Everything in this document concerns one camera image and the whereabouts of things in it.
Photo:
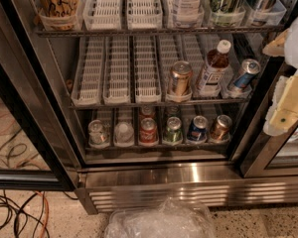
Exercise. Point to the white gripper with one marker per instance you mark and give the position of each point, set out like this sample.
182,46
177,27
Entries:
282,115

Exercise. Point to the clear water bottle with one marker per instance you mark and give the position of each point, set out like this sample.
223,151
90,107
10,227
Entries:
124,132

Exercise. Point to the brown tea bottle white cap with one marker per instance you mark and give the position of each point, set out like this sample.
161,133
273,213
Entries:
213,70

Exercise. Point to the glass fridge door right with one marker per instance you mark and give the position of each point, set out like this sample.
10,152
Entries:
253,153

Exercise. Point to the glass fridge door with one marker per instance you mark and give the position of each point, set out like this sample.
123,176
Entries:
33,74
253,153

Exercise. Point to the copper can bottom shelf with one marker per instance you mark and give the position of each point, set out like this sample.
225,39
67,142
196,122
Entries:
220,128

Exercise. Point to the green can top shelf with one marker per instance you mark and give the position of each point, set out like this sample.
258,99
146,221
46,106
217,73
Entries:
225,13

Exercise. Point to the gold can middle shelf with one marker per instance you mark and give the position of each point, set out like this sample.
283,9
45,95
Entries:
179,78

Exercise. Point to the white labelled bottle top shelf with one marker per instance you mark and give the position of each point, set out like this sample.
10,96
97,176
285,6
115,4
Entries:
186,13

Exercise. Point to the stainless fridge cabinet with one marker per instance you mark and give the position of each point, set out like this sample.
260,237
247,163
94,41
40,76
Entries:
110,180

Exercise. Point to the white tray shelf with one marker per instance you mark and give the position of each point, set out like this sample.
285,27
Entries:
116,87
103,14
87,85
147,81
144,14

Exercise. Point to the white tray top shelf right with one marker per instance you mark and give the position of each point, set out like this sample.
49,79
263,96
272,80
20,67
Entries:
144,14

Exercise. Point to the white tray top shelf left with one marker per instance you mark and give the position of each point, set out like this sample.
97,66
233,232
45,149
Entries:
103,14

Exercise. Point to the silver can bottom shelf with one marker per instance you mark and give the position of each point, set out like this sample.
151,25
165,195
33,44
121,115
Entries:
97,132

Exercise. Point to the glass fridge door left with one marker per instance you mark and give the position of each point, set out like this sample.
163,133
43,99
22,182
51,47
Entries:
33,74

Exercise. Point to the blue silver slim can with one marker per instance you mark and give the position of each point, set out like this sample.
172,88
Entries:
249,69

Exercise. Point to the blue soda can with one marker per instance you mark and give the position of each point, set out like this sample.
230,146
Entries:
197,131

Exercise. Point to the green soda can rear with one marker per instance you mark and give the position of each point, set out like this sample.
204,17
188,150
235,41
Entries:
172,111

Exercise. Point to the green soda can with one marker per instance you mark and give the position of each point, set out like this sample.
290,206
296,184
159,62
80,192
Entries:
173,133
172,111

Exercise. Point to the green soda can front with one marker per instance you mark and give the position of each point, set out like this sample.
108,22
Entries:
173,133

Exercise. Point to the red soda can rear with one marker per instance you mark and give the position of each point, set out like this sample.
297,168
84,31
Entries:
147,112

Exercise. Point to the red soda can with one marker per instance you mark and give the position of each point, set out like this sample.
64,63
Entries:
148,131
147,112

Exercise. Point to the red soda can front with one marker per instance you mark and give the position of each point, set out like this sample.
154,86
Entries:
148,131

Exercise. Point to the clear plastic bag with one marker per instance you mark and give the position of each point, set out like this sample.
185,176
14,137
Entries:
171,219

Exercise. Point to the orange LaCroix can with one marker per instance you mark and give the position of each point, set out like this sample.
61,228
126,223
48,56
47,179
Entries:
59,14

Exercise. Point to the middle wire shelf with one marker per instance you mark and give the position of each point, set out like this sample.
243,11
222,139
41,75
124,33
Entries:
165,103

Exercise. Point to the wire shelf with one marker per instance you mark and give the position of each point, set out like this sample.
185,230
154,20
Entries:
159,146
157,32
165,103

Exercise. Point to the bottom wire shelf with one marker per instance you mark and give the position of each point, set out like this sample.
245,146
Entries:
159,146

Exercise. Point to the top wire shelf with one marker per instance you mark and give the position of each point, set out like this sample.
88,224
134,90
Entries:
157,32

